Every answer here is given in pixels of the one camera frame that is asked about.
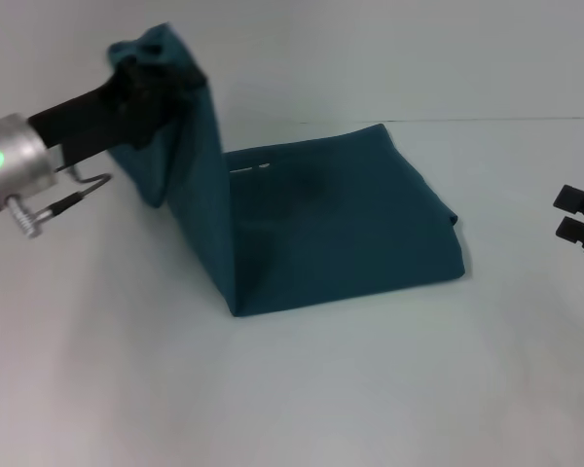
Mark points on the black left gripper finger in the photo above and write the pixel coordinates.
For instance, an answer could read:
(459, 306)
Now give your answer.
(175, 80)
(156, 121)

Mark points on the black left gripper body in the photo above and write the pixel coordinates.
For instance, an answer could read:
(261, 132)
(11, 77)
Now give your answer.
(83, 119)

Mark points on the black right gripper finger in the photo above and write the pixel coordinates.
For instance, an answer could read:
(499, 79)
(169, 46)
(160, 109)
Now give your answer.
(576, 199)
(579, 233)

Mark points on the teal blue shirt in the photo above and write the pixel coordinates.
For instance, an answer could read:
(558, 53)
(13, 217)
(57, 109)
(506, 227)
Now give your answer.
(321, 219)

